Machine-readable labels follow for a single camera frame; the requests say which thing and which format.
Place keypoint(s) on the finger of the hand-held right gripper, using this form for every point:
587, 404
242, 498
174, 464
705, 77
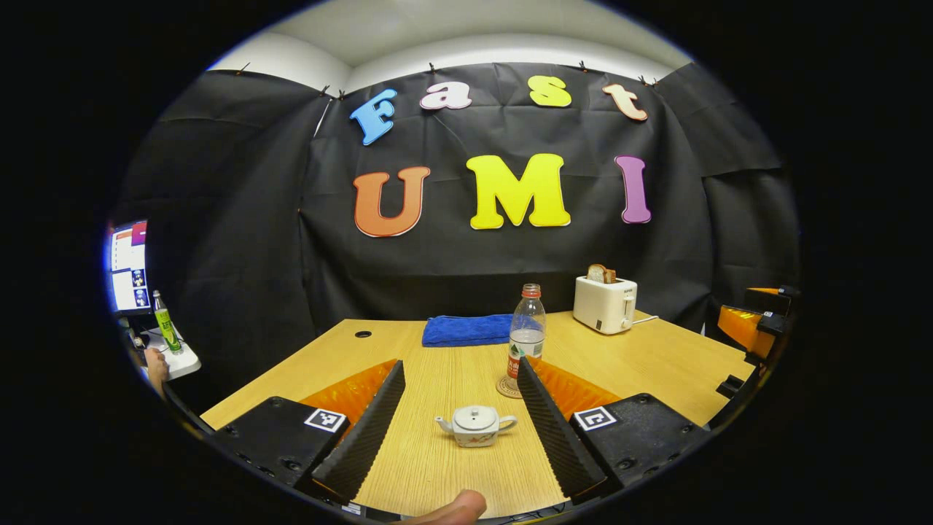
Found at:
773, 300
740, 328

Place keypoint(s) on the round wooden coaster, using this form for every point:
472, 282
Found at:
505, 388

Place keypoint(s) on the clear plastic water bottle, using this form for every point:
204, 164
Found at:
526, 328

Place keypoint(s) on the white toaster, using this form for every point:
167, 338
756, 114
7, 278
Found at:
601, 306

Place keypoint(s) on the computer monitor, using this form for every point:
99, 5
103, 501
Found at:
130, 270

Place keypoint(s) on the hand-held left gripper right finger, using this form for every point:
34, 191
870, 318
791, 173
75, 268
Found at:
554, 430

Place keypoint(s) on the white ceramic teacup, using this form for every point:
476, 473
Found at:
475, 436

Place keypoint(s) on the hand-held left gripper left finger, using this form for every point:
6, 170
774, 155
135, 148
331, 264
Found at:
361, 437

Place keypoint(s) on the green drink bottle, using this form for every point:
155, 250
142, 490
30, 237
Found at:
166, 324

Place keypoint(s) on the blue folded towel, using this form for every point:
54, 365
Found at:
466, 330

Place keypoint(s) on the black backdrop cloth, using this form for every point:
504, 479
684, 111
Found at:
240, 240

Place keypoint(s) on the bread slice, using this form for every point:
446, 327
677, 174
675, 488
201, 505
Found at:
601, 274

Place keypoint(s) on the white side table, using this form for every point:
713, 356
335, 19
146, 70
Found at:
182, 361

